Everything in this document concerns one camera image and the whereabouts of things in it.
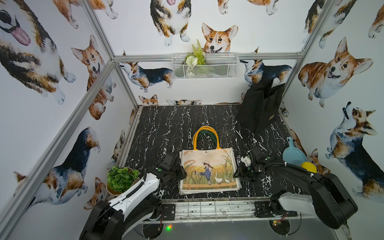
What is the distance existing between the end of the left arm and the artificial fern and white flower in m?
0.50

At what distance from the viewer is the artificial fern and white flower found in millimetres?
814

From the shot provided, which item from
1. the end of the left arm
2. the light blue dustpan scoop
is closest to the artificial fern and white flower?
the end of the left arm

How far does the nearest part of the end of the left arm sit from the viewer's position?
617 mm

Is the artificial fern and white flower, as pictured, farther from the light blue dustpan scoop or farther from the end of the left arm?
the light blue dustpan scoop
